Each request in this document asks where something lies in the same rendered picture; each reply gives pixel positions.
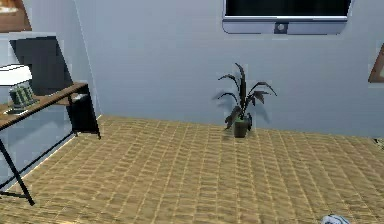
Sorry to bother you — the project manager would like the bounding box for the dark leafy potted house plant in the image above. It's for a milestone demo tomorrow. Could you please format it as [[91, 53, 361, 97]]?
[[217, 62, 278, 139]]

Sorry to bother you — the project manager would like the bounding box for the white crumpled cloth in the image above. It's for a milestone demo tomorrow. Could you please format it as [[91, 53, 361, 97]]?
[[320, 214, 351, 224]]

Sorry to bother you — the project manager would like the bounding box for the wooden table with black legs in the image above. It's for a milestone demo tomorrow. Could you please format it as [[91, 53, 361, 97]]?
[[0, 81, 102, 207]]

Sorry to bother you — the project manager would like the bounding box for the grey wall television set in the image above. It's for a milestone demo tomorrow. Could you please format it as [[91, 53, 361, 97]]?
[[221, 0, 353, 36]]

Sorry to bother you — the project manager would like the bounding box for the brown framed wall picture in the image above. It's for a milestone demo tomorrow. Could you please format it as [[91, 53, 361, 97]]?
[[0, 0, 33, 33]]

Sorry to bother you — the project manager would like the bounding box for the white shade green table lamp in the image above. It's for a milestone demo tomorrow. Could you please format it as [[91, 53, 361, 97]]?
[[0, 63, 40, 115]]

